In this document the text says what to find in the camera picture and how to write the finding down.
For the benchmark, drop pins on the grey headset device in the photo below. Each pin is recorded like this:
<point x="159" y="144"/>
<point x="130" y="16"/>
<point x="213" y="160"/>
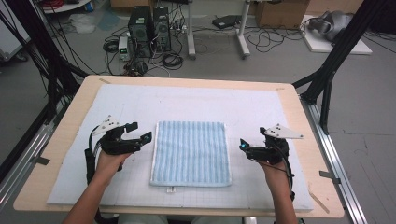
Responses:
<point x="331" y="23"/>

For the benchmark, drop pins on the large cardboard box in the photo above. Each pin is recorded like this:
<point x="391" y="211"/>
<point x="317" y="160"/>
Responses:
<point x="281" y="14"/>

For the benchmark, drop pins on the white floor board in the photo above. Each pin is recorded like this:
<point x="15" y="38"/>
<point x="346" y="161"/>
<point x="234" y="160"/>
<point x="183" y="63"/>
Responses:
<point x="323" y="46"/>

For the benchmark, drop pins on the small white power unit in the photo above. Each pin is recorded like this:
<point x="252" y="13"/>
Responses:
<point x="124" y="48"/>

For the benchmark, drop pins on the white metal desk stand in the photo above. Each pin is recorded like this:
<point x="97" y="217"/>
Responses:
<point x="243" y="34"/>

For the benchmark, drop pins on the black computer tower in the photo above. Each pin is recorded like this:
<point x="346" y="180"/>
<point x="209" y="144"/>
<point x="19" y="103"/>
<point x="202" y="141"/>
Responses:
<point x="162" y="29"/>
<point x="140" y="31"/>

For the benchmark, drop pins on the white cabinet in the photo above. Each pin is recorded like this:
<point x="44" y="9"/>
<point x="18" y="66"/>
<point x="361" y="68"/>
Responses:
<point x="12" y="37"/>

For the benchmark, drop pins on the person's left hand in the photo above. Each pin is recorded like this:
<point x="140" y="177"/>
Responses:
<point x="107" y="168"/>

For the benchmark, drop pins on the person's right hand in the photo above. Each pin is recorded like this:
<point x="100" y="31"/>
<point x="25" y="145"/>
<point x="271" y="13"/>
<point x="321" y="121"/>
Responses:
<point x="277" y="175"/>

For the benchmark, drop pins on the light blue striped towel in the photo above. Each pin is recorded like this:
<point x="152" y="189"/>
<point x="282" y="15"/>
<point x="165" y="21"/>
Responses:
<point x="190" y="152"/>

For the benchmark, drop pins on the aluminium rail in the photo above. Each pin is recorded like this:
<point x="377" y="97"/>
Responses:
<point x="336" y="161"/>
<point x="21" y="158"/>

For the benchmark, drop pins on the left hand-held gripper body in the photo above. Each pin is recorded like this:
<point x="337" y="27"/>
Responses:
<point x="115" y="144"/>

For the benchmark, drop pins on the round white table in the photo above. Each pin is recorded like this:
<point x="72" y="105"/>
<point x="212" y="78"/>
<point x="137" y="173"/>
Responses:
<point x="67" y="6"/>

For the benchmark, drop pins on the grey tape strip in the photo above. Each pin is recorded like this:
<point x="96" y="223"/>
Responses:
<point x="41" y="160"/>
<point x="330" y="176"/>

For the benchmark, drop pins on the flat black device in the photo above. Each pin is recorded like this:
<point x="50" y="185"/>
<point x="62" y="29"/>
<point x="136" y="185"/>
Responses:
<point x="226" y="21"/>

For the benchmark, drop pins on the small cardboard box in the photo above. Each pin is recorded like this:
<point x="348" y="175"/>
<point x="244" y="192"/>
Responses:
<point x="130" y="3"/>

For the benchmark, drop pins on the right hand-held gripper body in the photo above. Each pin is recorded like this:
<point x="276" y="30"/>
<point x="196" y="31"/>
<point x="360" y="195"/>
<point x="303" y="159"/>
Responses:
<point x="267" y="154"/>

